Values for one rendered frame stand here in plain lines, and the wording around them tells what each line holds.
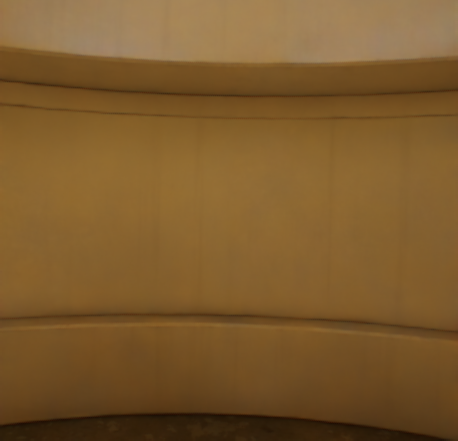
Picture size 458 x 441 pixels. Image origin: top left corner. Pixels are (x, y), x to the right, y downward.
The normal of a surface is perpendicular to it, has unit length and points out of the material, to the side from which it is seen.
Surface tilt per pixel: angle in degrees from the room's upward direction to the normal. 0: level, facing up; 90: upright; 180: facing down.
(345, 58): 90
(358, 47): 90
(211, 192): 90
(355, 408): 90
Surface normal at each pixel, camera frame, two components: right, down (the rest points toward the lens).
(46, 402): 0.23, 0.01
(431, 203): -0.31, 0.00
